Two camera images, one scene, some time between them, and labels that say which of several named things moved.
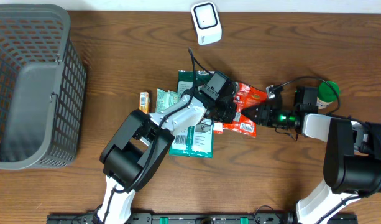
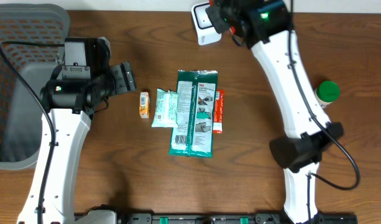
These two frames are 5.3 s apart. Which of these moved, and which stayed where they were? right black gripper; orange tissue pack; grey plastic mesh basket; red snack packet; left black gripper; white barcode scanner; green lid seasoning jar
Moved: left black gripper; red snack packet; right black gripper
Stayed: grey plastic mesh basket; orange tissue pack; white barcode scanner; green lid seasoning jar
